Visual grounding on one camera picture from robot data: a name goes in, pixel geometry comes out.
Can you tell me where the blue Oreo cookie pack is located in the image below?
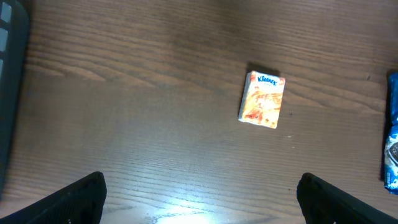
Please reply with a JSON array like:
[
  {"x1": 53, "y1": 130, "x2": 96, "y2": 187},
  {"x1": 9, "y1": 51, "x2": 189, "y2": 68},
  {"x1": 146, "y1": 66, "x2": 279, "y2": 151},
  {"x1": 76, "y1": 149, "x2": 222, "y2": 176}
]
[{"x1": 384, "y1": 72, "x2": 397, "y2": 195}]

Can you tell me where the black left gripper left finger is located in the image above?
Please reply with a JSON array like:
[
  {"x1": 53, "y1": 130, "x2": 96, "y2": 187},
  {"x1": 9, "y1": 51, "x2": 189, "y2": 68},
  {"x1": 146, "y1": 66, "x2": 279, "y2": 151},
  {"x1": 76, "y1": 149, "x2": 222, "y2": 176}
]
[{"x1": 1, "y1": 171, "x2": 107, "y2": 224}]

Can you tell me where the orange snack packet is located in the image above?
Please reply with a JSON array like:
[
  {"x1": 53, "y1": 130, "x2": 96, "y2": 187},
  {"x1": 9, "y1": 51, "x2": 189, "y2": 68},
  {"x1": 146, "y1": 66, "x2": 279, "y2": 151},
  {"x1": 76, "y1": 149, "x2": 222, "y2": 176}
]
[{"x1": 238, "y1": 70, "x2": 285, "y2": 129}]

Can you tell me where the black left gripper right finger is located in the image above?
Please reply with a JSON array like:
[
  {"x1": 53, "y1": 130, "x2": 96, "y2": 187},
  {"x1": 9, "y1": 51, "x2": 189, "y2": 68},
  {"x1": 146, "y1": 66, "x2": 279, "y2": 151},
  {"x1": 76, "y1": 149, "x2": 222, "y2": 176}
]
[{"x1": 297, "y1": 172, "x2": 397, "y2": 224}]

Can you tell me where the grey plastic mesh basket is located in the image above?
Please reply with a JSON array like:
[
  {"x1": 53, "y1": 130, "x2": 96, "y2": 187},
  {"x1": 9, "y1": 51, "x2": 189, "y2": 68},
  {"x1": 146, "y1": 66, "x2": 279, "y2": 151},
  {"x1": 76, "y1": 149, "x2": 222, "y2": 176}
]
[{"x1": 1, "y1": 0, "x2": 30, "y2": 189}]

